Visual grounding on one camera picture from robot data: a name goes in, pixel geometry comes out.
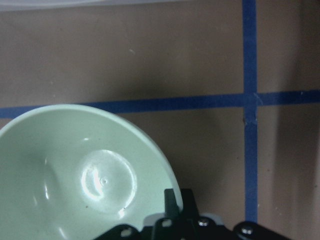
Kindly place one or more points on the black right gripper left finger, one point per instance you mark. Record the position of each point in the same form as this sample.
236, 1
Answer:
171, 209

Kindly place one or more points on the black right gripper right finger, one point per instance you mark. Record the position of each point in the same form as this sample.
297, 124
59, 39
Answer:
189, 210

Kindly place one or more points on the green bowl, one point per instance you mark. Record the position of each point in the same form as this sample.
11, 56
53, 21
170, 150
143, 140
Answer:
72, 172

